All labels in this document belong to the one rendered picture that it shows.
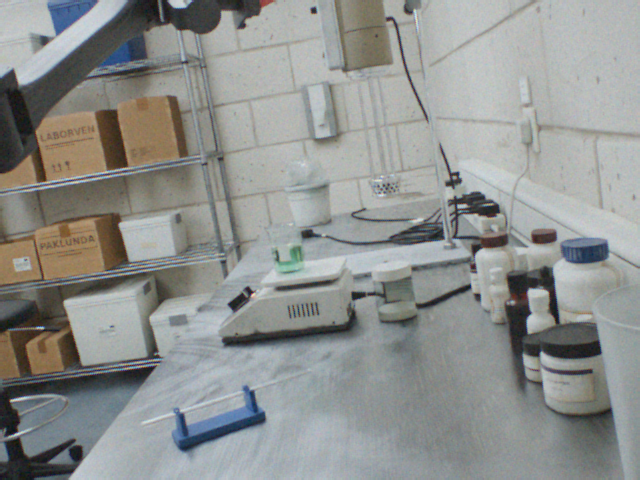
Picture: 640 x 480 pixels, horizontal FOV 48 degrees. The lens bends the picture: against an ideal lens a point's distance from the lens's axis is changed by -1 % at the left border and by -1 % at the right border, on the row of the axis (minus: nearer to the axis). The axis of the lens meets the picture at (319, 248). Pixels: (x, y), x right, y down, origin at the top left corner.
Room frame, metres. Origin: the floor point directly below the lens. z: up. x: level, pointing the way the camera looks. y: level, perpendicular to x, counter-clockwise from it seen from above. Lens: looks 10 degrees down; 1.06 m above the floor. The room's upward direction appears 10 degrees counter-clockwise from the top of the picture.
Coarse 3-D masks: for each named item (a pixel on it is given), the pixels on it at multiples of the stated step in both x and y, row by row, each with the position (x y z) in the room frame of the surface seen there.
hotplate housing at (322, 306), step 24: (264, 288) 1.10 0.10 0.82; (288, 288) 1.06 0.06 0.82; (312, 288) 1.04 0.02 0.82; (336, 288) 1.03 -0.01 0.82; (240, 312) 1.06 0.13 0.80; (264, 312) 1.05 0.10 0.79; (288, 312) 1.04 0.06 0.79; (312, 312) 1.03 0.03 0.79; (336, 312) 1.03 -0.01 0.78; (240, 336) 1.06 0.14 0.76; (264, 336) 1.05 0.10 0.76
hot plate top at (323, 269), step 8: (312, 264) 1.13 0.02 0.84; (320, 264) 1.12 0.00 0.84; (328, 264) 1.11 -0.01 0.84; (336, 264) 1.09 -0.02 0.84; (344, 264) 1.11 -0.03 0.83; (272, 272) 1.12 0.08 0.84; (304, 272) 1.08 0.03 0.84; (312, 272) 1.07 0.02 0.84; (320, 272) 1.06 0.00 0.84; (328, 272) 1.05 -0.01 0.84; (336, 272) 1.04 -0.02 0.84; (264, 280) 1.07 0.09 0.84; (272, 280) 1.06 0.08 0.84; (280, 280) 1.05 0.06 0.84; (288, 280) 1.05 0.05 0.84; (296, 280) 1.04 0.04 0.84; (304, 280) 1.04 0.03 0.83; (312, 280) 1.04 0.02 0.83; (320, 280) 1.04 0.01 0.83
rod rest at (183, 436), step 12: (252, 396) 0.75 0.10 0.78; (240, 408) 0.77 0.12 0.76; (252, 408) 0.75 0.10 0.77; (180, 420) 0.72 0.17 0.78; (204, 420) 0.75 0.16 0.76; (216, 420) 0.75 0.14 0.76; (228, 420) 0.74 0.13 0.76; (240, 420) 0.74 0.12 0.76; (252, 420) 0.74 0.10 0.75; (180, 432) 0.73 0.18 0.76; (192, 432) 0.72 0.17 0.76; (204, 432) 0.72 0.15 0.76; (216, 432) 0.73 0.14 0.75; (180, 444) 0.71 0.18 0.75; (192, 444) 0.72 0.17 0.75
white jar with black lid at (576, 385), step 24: (552, 336) 0.66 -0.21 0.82; (576, 336) 0.65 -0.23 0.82; (552, 360) 0.65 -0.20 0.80; (576, 360) 0.63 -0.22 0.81; (600, 360) 0.63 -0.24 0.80; (552, 384) 0.65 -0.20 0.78; (576, 384) 0.63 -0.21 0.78; (600, 384) 0.63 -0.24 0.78; (552, 408) 0.65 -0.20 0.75; (576, 408) 0.63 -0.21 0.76; (600, 408) 0.63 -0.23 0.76
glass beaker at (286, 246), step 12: (276, 228) 1.07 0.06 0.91; (288, 228) 1.12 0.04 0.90; (276, 240) 1.07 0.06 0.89; (288, 240) 1.07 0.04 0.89; (300, 240) 1.08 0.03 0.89; (276, 252) 1.08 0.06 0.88; (288, 252) 1.07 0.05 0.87; (300, 252) 1.08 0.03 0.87; (276, 264) 1.08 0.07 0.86; (288, 264) 1.07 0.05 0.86; (300, 264) 1.08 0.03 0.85
